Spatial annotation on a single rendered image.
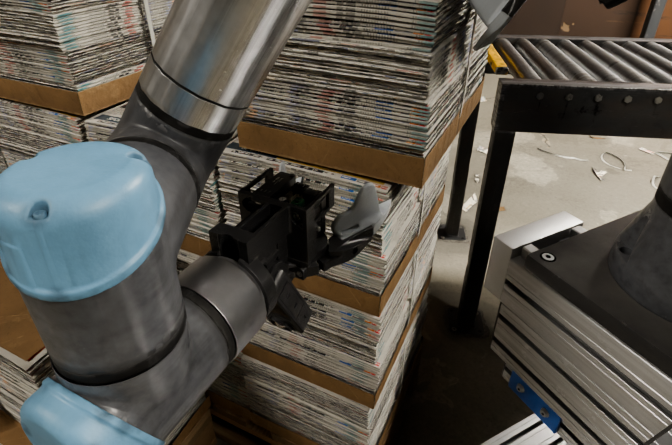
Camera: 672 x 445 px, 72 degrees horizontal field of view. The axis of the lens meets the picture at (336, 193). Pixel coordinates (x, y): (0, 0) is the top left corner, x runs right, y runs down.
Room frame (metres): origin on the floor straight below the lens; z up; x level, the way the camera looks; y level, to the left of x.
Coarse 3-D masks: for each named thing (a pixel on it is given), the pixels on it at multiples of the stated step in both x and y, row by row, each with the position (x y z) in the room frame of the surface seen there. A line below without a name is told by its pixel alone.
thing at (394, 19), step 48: (336, 0) 0.57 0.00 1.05; (384, 0) 0.54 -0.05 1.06; (432, 0) 0.52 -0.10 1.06; (288, 48) 0.59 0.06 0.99; (336, 48) 0.56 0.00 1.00; (384, 48) 0.54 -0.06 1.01; (432, 48) 0.52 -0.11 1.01; (288, 96) 0.59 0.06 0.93; (336, 96) 0.56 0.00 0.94; (384, 96) 0.53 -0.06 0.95; (432, 96) 0.53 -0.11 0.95; (384, 144) 0.54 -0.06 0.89; (432, 144) 0.55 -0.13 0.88
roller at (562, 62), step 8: (544, 40) 1.51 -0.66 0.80; (544, 48) 1.44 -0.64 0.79; (552, 48) 1.41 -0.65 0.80; (552, 56) 1.35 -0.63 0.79; (560, 56) 1.32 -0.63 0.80; (560, 64) 1.27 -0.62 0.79; (568, 64) 1.24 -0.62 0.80; (576, 64) 1.23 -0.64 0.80; (568, 72) 1.20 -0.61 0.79; (576, 72) 1.17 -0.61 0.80; (584, 72) 1.15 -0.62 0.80; (576, 80) 1.13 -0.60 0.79; (584, 80) 1.10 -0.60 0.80; (592, 80) 1.09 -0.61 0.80
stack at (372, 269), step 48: (0, 144) 0.88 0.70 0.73; (48, 144) 0.81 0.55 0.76; (336, 192) 0.55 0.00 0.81; (384, 192) 0.52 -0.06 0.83; (432, 192) 0.74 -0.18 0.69; (384, 240) 0.53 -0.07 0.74; (432, 240) 0.82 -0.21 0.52; (384, 288) 0.54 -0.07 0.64; (288, 336) 0.59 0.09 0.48; (336, 336) 0.55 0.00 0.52; (384, 336) 0.55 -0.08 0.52; (240, 384) 0.65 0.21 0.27; (288, 384) 0.59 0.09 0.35; (240, 432) 0.69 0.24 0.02; (336, 432) 0.54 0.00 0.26
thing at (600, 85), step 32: (512, 96) 1.06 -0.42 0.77; (544, 96) 1.05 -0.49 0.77; (576, 96) 1.04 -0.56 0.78; (608, 96) 1.03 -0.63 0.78; (640, 96) 1.02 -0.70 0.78; (512, 128) 1.06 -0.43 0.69; (544, 128) 1.05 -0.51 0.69; (576, 128) 1.04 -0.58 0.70; (608, 128) 1.03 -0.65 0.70; (640, 128) 1.02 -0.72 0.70
